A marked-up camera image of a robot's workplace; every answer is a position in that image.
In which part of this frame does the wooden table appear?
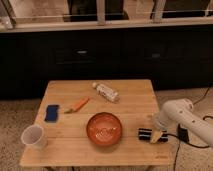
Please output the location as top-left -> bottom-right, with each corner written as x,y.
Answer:
20,80 -> 172,167

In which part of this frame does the black power adapter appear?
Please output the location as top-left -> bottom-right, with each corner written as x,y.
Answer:
178,126 -> 189,142

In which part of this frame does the orange ceramic bowl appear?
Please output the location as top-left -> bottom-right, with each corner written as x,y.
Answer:
86,112 -> 122,147

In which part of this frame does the white plastic bottle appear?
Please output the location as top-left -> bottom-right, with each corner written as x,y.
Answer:
92,82 -> 119,102

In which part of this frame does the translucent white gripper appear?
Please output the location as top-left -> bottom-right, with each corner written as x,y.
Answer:
150,112 -> 171,144

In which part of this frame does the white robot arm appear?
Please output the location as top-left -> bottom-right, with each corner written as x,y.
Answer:
150,99 -> 213,148

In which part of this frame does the white ceramic cup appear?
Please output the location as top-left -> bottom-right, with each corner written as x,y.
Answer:
21,124 -> 47,149

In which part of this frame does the black cable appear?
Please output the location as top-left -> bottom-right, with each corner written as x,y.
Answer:
166,87 -> 213,171

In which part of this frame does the orange carrot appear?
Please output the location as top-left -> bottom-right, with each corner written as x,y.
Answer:
64,97 -> 90,114

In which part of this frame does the dark cabinet counter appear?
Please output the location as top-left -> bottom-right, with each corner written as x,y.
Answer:
0,24 -> 213,99

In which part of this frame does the blue sponge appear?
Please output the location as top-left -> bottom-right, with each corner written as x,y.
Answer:
44,105 -> 59,122

